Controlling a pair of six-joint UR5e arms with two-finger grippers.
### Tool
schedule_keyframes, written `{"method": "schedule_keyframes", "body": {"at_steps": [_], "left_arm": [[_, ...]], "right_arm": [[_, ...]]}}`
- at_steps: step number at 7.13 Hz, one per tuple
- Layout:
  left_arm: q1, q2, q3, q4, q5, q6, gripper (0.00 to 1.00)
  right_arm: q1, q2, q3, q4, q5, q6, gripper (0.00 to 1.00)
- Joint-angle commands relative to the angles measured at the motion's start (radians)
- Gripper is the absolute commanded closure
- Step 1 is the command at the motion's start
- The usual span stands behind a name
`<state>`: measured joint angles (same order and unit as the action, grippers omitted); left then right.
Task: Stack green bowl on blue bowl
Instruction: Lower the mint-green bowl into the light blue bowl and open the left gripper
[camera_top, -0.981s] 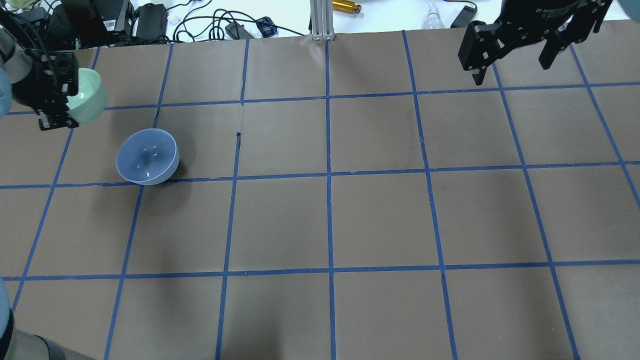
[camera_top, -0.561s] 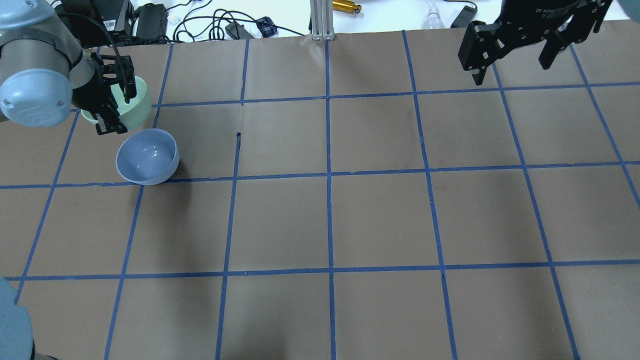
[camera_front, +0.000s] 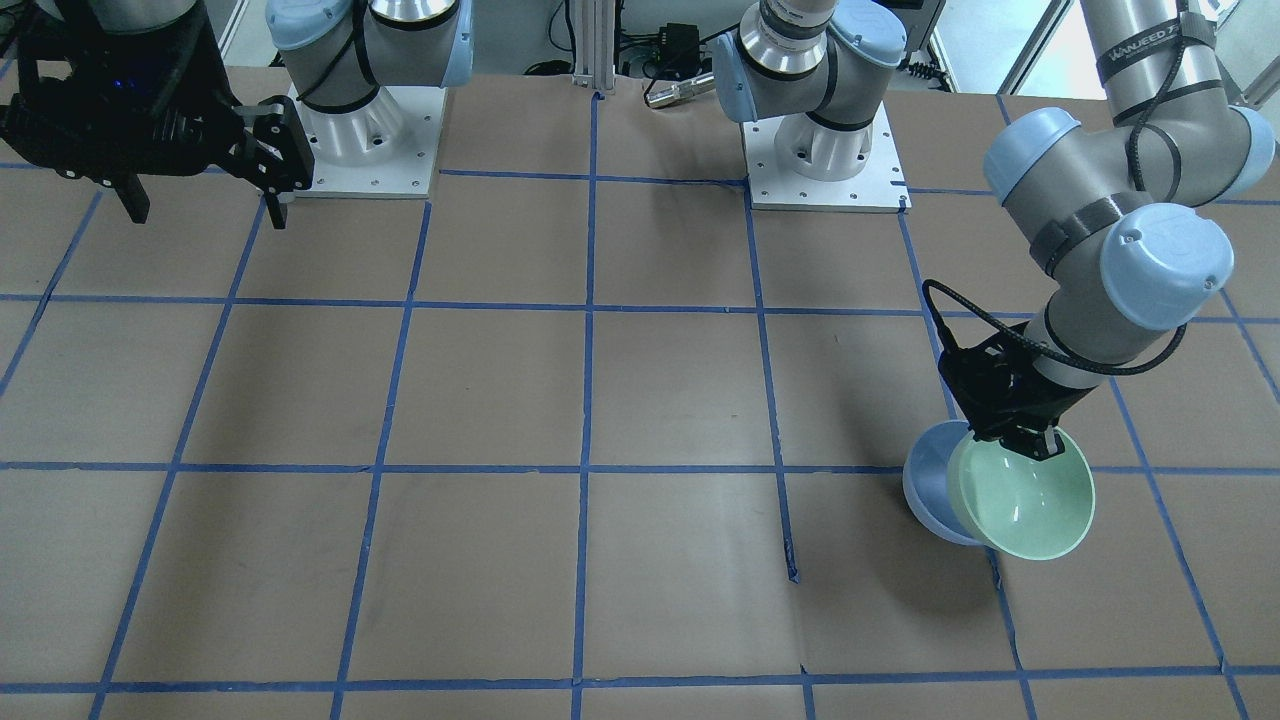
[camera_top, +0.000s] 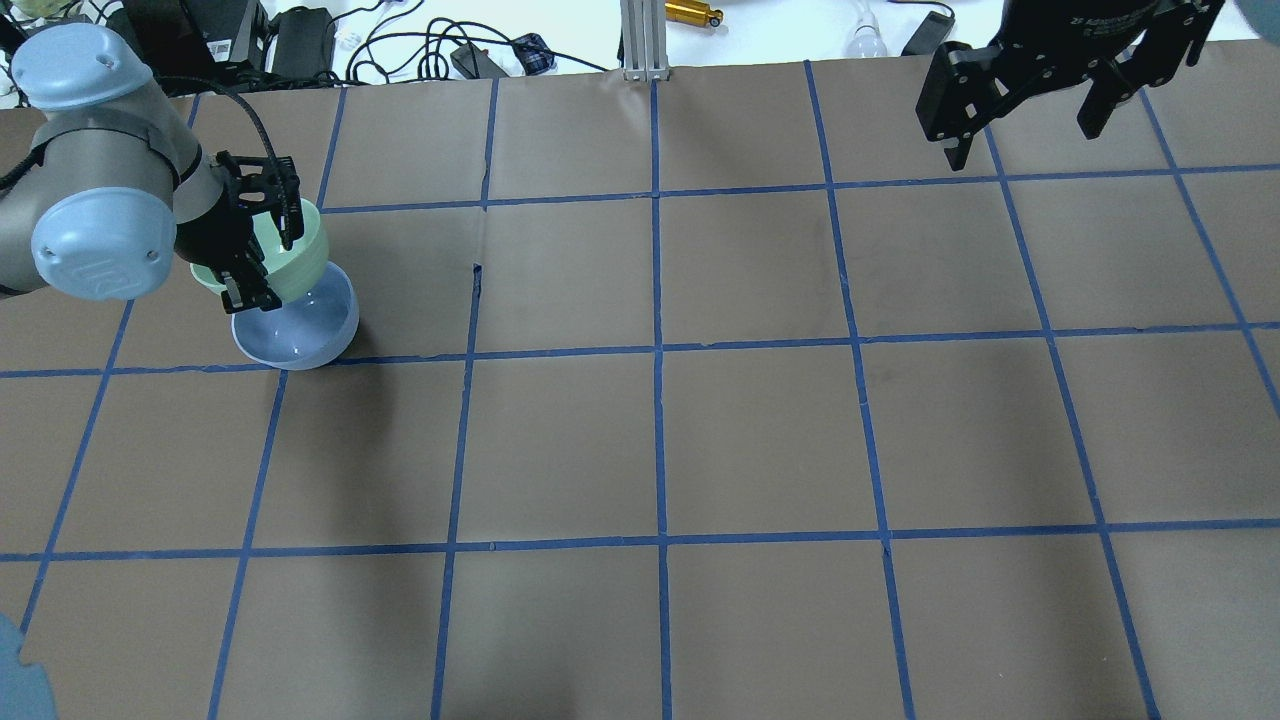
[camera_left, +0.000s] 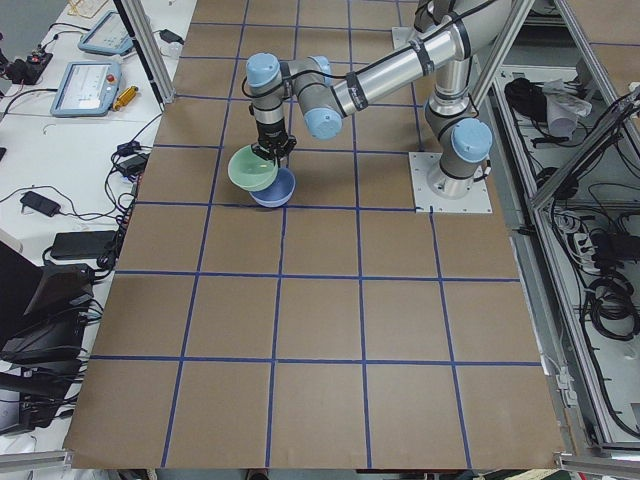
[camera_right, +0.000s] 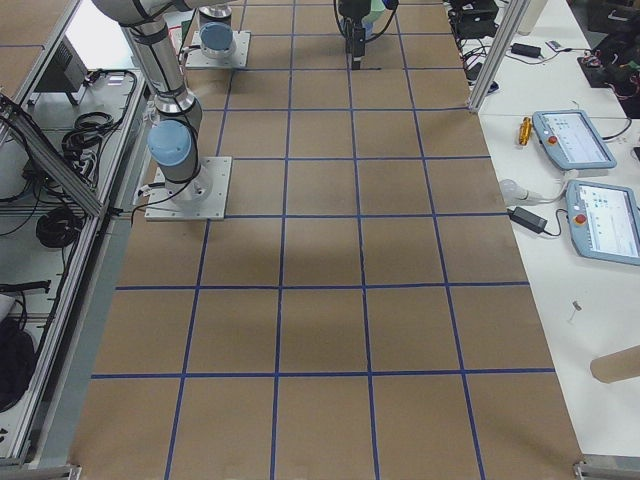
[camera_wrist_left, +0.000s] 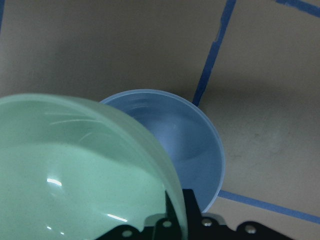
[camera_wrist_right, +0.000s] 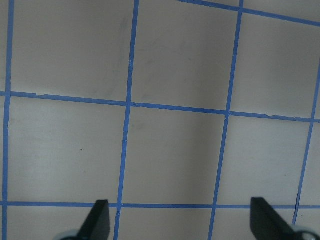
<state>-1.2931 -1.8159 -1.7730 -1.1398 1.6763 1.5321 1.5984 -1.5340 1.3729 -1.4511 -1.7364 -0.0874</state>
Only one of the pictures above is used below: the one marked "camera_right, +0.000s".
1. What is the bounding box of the yellow tool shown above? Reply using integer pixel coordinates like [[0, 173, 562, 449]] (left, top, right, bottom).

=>
[[518, 117, 532, 146]]

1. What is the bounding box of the near teach pendant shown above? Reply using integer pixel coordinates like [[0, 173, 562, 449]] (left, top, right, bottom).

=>
[[565, 180, 639, 266]]

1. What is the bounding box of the teach pendant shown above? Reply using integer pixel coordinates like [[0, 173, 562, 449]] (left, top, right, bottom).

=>
[[565, 180, 639, 266], [532, 110, 617, 171]]

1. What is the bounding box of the cardboard tube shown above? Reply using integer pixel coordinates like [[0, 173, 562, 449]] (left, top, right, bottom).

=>
[[590, 345, 640, 384]]

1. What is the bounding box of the white light bulb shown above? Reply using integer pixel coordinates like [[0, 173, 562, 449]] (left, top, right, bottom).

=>
[[499, 179, 543, 205]]

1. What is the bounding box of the aluminium frame post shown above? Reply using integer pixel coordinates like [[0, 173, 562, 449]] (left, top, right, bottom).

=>
[[468, 0, 530, 113]]

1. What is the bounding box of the green bowl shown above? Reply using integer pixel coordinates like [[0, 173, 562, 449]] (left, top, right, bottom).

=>
[[362, 0, 386, 24]]

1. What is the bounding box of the black laptop charger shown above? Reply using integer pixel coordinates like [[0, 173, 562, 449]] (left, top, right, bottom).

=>
[[507, 206, 547, 234]]

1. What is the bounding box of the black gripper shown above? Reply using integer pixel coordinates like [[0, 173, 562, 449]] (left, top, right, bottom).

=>
[[335, 0, 371, 70]]

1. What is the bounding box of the blue bowl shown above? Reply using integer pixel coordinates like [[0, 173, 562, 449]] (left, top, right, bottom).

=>
[[363, 22, 374, 40]]

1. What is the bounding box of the far teach pendant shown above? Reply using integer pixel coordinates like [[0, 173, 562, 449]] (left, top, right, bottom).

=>
[[532, 110, 617, 171]]

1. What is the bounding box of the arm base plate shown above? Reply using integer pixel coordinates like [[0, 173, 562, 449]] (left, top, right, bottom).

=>
[[144, 156, 232, 221], [184, 31, 251, 70]]

